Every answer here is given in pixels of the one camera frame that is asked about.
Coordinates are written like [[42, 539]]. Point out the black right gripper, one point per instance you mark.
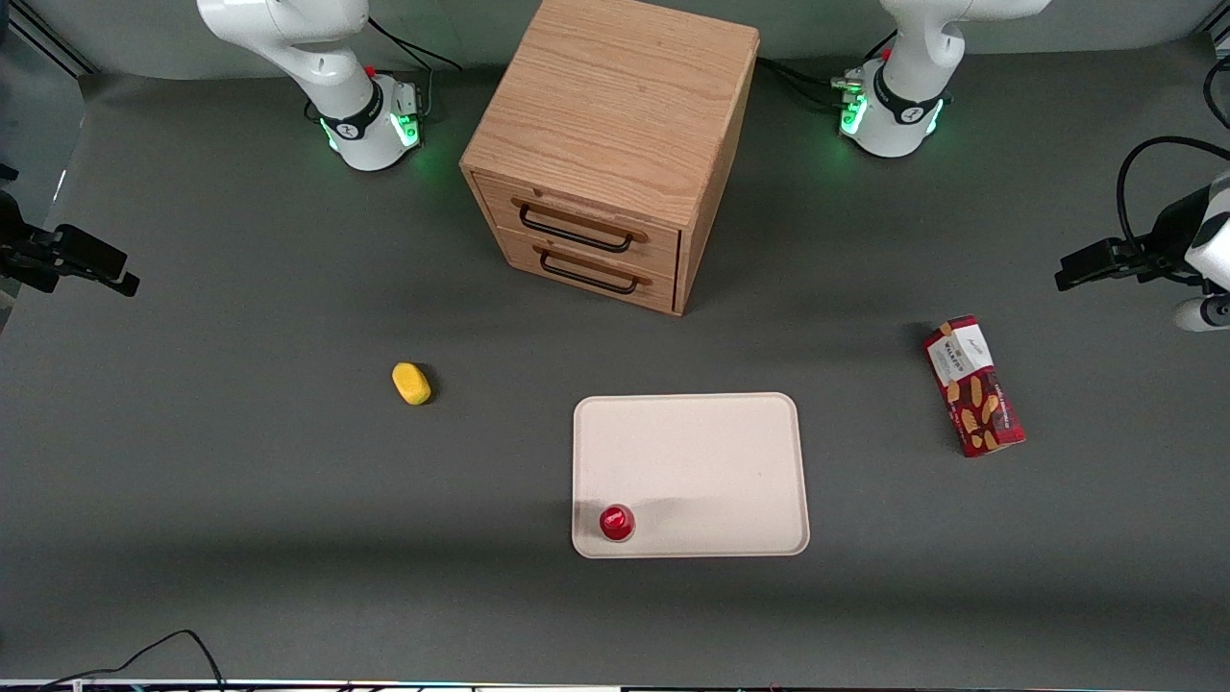
[[21, 250]]

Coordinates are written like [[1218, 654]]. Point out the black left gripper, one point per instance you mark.
[[1160, 245]]

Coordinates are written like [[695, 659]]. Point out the red cookie box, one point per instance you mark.
[[975, 389]]

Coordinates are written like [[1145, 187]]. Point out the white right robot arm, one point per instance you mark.
[[317, 48]]

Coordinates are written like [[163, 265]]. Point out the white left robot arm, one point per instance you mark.
[[903, 106]]

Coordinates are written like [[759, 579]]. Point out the beige rectangular tray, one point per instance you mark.
[[701, 461]]

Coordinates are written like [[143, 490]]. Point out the yellow lemon-shaped object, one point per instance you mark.
[[411, 383]]

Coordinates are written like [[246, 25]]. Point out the oak wooden drawer cabinet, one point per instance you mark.
[[615, 96]]

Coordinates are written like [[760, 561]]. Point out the red coffee capsule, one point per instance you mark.
[[616, 523]]

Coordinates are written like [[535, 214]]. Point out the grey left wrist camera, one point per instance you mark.
[[1201, 313]]

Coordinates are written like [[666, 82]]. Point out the black frame bar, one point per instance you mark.
[[48, 38]]

